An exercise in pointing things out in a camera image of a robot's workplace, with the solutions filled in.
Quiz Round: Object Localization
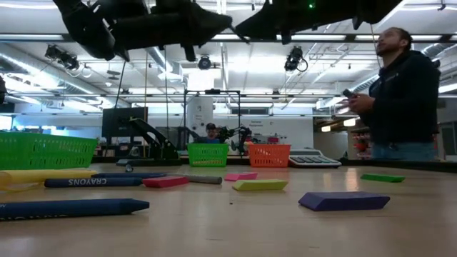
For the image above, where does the green plastic basket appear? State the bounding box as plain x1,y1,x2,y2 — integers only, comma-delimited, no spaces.
0,131,99,171
186,143,230,168

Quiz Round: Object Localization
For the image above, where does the shelf with red bins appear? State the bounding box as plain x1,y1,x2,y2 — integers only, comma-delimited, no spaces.
350,126,373,161

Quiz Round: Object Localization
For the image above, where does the red eraser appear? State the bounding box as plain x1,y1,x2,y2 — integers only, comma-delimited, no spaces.
142,176,190,189

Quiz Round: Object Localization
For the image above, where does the black monitor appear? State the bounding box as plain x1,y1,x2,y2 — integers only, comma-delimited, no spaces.
101,106,149,139

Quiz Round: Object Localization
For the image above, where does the blue-purple eraser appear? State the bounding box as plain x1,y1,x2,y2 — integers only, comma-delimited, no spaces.
298,191,391,212

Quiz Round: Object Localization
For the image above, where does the grey crayon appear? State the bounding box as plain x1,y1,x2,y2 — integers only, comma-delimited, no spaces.
174,173,224,186

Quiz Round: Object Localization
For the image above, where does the orange plastic basket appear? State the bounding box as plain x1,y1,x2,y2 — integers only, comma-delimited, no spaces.
248,143,292,168

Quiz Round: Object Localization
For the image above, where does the pink eraser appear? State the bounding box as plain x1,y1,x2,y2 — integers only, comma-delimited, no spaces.
223,171,258,182

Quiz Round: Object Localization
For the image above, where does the black ceiling camera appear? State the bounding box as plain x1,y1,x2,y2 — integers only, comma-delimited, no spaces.
283,45,308,73
44,44,81,71
197,54,213,71

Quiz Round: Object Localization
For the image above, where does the green eraser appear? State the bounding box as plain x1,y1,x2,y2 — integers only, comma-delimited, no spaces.
359,173,407,184

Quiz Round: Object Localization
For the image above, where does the person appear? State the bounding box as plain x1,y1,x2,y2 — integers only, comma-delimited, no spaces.
348,26,442,162
199,122,221,145

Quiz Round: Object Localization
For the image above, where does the black overhead frame bar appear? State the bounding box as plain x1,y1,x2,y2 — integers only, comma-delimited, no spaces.
0,33,457,44

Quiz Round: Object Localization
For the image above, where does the white pillar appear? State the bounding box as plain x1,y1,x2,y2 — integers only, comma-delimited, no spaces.
186,96,214,133

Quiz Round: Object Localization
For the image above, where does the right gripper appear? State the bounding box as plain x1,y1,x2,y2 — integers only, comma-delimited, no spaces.
234,0,361,46

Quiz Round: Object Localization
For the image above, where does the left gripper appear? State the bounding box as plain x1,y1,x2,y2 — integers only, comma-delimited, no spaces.
114,0,233,62

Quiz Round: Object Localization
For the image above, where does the grey desk calculator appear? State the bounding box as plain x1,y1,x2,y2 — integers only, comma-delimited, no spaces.
288,148,343,169

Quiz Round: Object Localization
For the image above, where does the blue crayon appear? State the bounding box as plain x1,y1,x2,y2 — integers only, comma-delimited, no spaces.
44,177,144,188
0,198,151,221
90,172,168,179

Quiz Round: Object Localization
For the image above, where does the yellow eraser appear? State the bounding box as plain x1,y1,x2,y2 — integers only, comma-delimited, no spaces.
231,178,289,192

